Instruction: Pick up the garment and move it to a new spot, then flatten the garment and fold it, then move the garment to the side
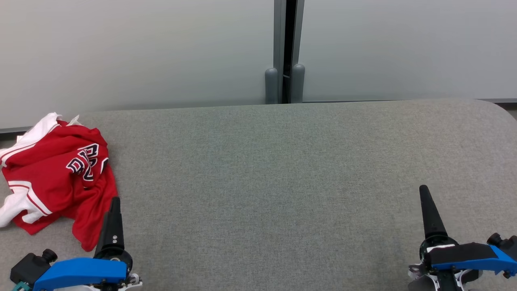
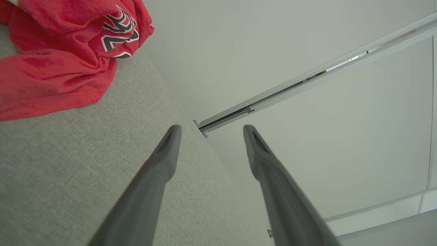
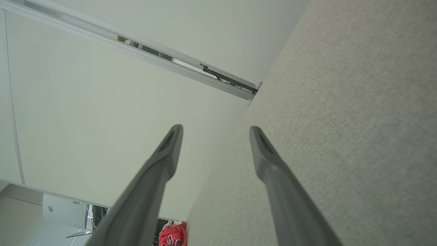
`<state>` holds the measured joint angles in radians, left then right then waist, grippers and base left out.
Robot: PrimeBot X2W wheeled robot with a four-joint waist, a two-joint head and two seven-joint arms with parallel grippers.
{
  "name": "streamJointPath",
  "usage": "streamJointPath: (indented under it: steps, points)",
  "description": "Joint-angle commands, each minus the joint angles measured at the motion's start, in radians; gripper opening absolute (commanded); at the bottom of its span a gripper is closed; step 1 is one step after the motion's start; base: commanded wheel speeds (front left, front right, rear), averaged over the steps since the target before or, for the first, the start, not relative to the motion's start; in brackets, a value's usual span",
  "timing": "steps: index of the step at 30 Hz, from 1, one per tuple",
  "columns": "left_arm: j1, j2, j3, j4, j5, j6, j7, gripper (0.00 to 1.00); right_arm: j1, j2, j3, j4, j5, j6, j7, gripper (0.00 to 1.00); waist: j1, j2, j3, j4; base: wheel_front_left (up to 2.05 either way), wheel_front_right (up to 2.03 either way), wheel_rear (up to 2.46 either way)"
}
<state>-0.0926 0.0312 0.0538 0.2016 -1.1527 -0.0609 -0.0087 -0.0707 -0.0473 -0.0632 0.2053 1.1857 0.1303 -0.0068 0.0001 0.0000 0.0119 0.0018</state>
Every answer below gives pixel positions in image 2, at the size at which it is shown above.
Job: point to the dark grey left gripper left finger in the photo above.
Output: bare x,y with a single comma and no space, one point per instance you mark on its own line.
146,198

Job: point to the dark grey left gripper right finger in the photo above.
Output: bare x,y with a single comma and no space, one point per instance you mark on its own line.
283,205

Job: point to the red white-trimmed printed garment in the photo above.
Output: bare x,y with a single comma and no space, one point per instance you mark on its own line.
51,68

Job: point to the grey fabric sofa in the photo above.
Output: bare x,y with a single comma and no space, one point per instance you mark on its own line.
85,153

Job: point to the grey partition frame post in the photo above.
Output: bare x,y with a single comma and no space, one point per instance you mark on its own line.
307,83

